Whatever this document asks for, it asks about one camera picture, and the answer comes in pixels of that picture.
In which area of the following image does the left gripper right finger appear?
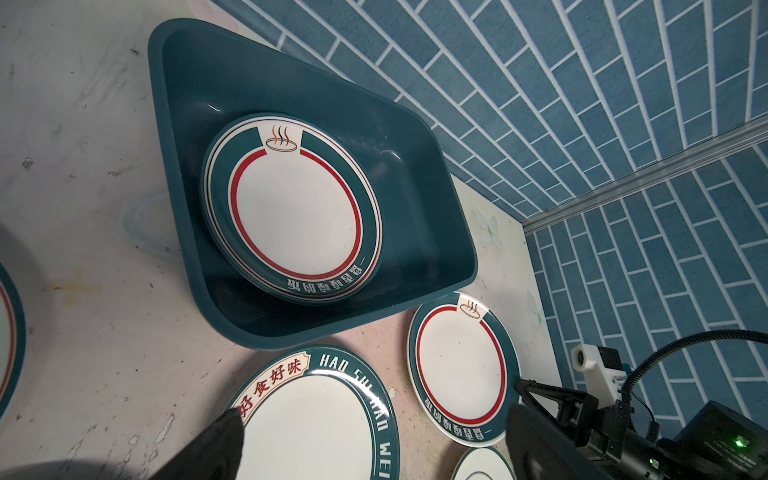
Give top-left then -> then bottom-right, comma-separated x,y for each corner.
505,405 -> 600,479

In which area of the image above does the white plate orange sunburst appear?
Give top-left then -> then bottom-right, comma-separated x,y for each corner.
0,266 -> 27,417

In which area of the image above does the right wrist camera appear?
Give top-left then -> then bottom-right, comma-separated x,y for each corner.
570,344 -> 627,408

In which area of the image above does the Hao Wei green plate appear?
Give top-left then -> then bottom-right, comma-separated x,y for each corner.
229,345 -> 401,479

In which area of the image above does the white plate quatrefoil pattern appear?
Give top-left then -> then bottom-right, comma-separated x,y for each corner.
451,447 -> 515,480

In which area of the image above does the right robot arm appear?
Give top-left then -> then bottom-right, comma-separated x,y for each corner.
506,379 -> 767,479

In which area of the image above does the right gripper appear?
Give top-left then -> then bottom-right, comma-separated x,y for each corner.
515,378 -> 678,479

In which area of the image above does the teal plastic bin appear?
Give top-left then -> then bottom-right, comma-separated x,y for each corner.
147,18 -> 477,350

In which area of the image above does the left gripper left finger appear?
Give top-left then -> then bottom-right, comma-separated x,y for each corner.
151,408 -> 244,479

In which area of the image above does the green rim plate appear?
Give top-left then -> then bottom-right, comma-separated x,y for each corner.
406,292 -> 520,447
199,113 -> 384,305

